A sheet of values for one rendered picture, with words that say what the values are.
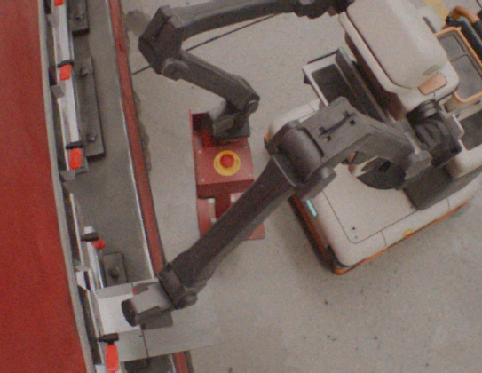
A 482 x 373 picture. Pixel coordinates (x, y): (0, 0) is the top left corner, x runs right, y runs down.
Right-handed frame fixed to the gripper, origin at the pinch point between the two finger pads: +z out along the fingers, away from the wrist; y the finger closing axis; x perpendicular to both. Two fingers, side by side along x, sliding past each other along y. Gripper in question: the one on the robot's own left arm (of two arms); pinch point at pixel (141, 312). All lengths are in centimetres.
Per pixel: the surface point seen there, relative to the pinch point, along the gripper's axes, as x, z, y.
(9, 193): -37, -56, -11
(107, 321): -6.9, 5.2, 0.7
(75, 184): -4.5, 18.6, -38.1
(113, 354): -16.0, -22.1, 10.2
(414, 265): 135, 45, -5
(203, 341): 11.6, -4.2, 9.3
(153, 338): 1.7, 0.9, 6.5
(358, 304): 110, 58, 4
